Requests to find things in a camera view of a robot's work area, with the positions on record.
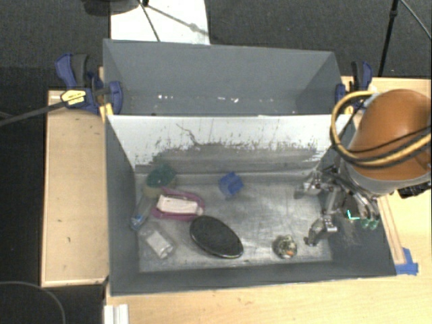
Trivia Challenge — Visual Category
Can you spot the blue plastic block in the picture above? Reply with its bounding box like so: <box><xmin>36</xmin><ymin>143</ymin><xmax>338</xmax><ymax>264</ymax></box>
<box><xmin>218</xmin><ymin>171</ymin><xmax>245</xmax><ymax>199</ymax></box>

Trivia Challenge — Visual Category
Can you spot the grey metal bin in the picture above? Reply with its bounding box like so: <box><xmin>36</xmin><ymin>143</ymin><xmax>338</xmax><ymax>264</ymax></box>
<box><xmin>102</xmin><ymin>38</ymin><xmax>398</xmax><ymax>296</ymax></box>

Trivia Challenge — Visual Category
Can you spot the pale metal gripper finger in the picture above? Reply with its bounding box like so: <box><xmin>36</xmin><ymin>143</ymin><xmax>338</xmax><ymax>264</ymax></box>
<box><xmin>293</xmin><ymin>171</ymin><xmax>327</xmax><ymax>200</ymax></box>
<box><xmin>303</xmin><ymin>215</ymin><xmax>340</xmax><ymax>247</ymax></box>

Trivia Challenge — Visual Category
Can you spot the black cylinder on white bracket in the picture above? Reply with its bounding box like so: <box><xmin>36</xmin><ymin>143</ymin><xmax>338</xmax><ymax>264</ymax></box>
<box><xmin>397</xmin><ymin>183</ymin><xmax>431</xmax><ymax>199</ymax></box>

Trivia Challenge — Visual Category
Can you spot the mottled green ball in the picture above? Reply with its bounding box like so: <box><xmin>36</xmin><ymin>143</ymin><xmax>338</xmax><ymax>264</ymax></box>
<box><xmin>272</xmin><ymin>234</ymin><xmax>298</xmax><ymax>260</ymax></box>

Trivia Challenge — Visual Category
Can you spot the white small box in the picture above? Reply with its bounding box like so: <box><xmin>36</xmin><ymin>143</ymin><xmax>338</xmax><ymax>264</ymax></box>
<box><xmin>156</xmin><ymin>194</ymin><xmax>200</xmax><ymax>215</ymax></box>

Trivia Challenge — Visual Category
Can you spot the green and yellow sponge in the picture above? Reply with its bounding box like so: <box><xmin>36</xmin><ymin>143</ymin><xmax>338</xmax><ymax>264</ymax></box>
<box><xmin>142</xmin><ymin>163</ymin><xmax>178</xmax><ymax>198</ymax></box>

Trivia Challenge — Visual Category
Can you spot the black oval disc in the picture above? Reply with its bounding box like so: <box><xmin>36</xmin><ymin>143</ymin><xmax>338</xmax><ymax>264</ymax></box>
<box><xmin>188</xmin><ymin>215</ymin><xmax>245</xmax><ymax>260</ymax></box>

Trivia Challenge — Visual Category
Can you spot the pale wood board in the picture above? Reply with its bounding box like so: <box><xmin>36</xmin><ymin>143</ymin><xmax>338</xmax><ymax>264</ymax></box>
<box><xmin>40</xmin><ymin>89</ymin><xmax>111</xmax><ymax>288</ymax></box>

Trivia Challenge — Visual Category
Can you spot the clear bottle with blue cap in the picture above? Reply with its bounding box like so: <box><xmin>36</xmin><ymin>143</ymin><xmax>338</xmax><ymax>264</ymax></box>
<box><xmin>129</xmin><ymin>194</ymin><xmax>153</xmax><ymax>232</ymax></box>

